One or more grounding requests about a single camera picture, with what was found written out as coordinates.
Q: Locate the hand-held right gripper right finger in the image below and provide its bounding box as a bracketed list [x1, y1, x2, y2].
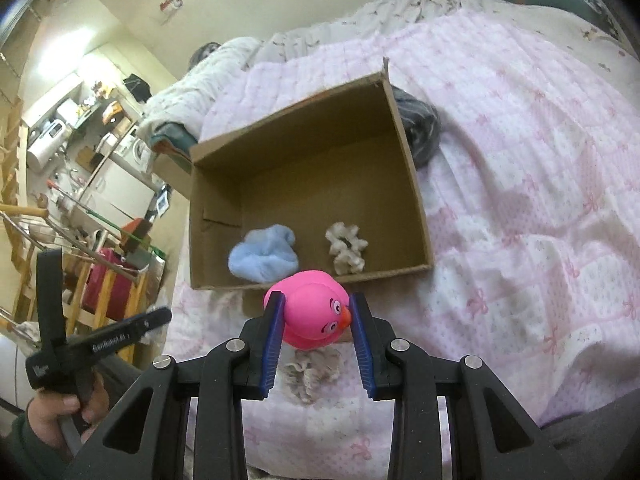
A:
[348, 292, 576, 480]

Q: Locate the pink rubber duck toy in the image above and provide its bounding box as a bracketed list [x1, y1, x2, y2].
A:
[264, 270, 352, 351]

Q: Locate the white floral duvet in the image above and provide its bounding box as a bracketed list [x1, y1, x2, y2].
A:
[137, 0, 473, 153]

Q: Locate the dark grey cloth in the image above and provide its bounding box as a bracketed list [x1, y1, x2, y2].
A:
[390, 85, 443, 170]

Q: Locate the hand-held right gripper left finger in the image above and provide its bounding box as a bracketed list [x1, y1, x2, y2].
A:
[62, 292, 286, 480]

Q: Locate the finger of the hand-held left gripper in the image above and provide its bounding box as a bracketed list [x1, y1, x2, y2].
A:
[36, 250, 68, 348]
[65, 307, 173, 361]

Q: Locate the person's left forearm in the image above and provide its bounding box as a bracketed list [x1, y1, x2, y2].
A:
[0, 412, 83, 480]

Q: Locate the brown cardboard box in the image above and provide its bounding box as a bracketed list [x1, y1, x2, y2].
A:
[189, 57, 435, 291]

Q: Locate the person's left hand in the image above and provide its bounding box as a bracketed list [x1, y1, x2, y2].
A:
[25, 377, 110, 453]

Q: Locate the white washing machine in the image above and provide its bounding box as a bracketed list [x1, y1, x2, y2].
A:
[111, 132, 156, 173]

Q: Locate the beige fluffy scrunchie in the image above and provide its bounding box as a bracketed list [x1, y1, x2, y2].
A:
[325, 221, 369, 276]
[282, 347, 343, 405]

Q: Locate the light blue soft cloth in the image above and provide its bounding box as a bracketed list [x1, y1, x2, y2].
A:
[228, 225, 300, 283]

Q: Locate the white refrigerator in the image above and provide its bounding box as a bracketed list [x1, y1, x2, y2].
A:
[75, 152, 161, 233]

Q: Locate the red bag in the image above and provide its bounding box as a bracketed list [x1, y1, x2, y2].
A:
[82, 247, 146, 322]

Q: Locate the pink bow-print blanket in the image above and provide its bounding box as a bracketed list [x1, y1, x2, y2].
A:
[165, 5, 640, 480]

